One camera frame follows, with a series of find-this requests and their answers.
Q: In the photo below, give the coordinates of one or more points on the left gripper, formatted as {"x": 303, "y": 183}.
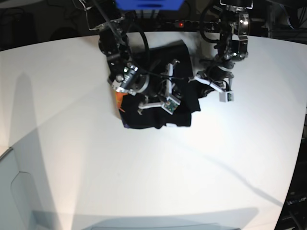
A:
{"x": 204, "y": 80}

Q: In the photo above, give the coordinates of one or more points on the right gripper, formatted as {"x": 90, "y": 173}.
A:
{"x": 158, "y": 92}

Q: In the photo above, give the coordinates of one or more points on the black T-shirt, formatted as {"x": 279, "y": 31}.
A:
{"x": 129, "y": 73}

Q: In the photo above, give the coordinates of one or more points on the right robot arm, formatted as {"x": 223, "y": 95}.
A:
{"x": 118, "y": 31}

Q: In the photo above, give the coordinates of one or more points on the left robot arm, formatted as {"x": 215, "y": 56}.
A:
{"x": 225, "y": 24}

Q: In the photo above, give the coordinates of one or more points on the black power strip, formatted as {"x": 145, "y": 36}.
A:
{"x": 188, "y": 25}

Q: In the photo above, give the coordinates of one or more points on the blue plastic box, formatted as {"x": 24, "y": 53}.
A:
{"x": 129, "y": 5}

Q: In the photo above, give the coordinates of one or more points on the black equipment case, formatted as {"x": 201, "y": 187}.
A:
{"x": 294, "y": 212}

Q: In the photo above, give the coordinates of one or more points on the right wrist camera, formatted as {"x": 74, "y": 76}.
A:
{"x": 170, "y": 106}

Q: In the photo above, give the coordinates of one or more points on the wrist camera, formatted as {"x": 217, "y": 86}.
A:
{"x": 170, "y": 106}
{"x": 226, "y": 96}

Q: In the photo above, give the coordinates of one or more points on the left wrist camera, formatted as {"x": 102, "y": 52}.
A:
{"x": 226, "y": 96}

